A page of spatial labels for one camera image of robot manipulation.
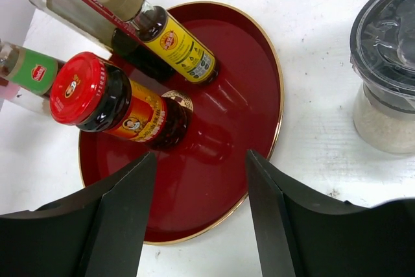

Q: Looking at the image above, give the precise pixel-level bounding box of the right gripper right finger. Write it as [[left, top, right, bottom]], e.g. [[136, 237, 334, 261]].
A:
[[246, 149, 353, 277]]

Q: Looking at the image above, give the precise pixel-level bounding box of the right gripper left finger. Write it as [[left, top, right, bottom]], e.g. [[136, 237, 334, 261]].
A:
[[35, 151, 158, 277]]

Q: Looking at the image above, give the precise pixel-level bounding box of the red lid sauce jar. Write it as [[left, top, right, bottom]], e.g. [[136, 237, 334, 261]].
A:
[[49, 52, 188, 150]]

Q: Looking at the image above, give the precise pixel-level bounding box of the pink lid spice shaker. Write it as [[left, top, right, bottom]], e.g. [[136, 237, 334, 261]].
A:
[[1, 82, 51, 117]]

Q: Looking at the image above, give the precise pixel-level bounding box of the yellow cap sauce bottle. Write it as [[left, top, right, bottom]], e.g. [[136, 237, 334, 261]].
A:
[[1, 41, 65, 99]]

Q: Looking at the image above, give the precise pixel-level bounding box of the small yellow label bottle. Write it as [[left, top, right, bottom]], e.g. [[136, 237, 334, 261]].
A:
[[97, 0, 220, 84]]

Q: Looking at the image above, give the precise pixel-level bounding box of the tall dark soy bottle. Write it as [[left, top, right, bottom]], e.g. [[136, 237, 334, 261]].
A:
[[29, 0, 175, 83]]

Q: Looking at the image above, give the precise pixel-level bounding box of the red round tray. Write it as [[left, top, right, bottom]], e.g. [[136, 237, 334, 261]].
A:
[[77, 1, 285, 246]]

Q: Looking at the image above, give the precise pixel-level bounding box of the grey lid pepper shaker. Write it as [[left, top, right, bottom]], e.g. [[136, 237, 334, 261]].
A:
[[350, 0, 414, 154]]

